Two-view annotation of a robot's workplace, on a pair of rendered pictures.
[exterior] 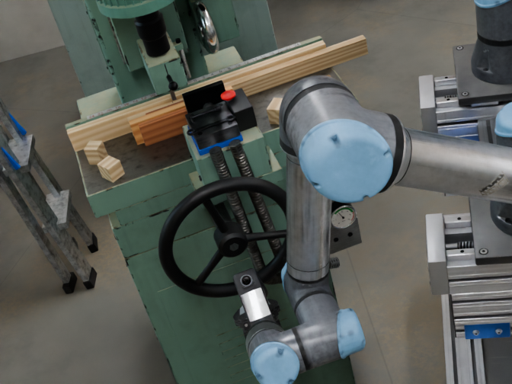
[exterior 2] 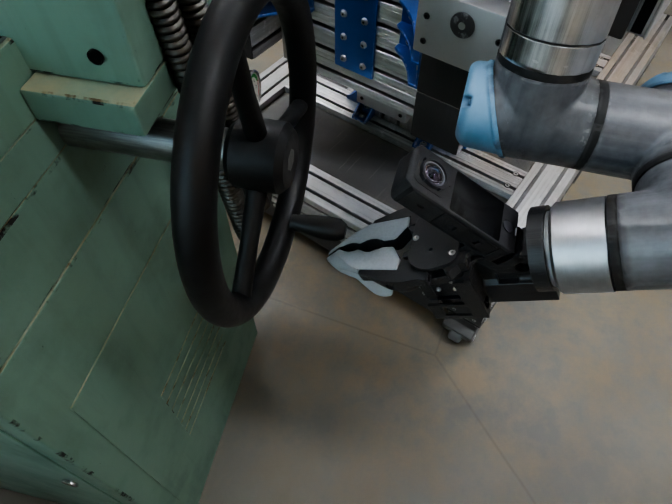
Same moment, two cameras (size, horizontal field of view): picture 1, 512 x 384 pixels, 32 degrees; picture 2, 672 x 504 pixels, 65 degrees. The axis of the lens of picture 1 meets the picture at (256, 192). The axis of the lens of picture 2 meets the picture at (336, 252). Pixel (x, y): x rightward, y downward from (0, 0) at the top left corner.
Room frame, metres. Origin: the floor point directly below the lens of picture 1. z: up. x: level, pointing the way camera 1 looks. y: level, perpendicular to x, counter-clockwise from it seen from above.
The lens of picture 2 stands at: (1.17, 0.35, 1.12)
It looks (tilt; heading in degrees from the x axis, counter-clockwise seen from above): 54 degrees down; 290
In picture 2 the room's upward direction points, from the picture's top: straight up
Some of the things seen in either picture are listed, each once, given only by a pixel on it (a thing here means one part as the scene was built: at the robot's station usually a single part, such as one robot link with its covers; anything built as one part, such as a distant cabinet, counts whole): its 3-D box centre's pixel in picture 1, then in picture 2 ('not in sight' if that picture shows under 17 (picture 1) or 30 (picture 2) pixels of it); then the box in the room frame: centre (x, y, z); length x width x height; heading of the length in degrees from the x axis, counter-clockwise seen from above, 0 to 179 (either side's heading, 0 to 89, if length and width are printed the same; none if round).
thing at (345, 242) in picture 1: (335, 221); not in sight; (1.57, -0.16, 0.58); 0.12 x 0.08 x 0.08; 8
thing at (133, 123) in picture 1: (184, 115); not in sight; (1.63, 0.11, 0.93); 0.23 x 0.02 x 0.06; 98
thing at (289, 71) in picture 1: (249, 84); not in sight; (1.69, -0.05, 0.92); 0.56 x 0.02 x 0.04; 98
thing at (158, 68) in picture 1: (163, 64); not in sight; (1.69, 0.12, 1.03); 0.14 x 0.07 x 0.09; 8
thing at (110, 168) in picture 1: (110, 168); not in sight; (1.53, 0.28, 0.92); 0.04 x 0.03 x 0.04; 38
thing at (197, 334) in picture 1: (222, 260); (25, 316); (1.79, 0.13, 0.36); 0.58 x 0.45 x 0.71; 8
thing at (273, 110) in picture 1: (279, 111); not in sight; (1.56, -0.09, 0.92); 0.04 x 0.04 x 0.04; 57
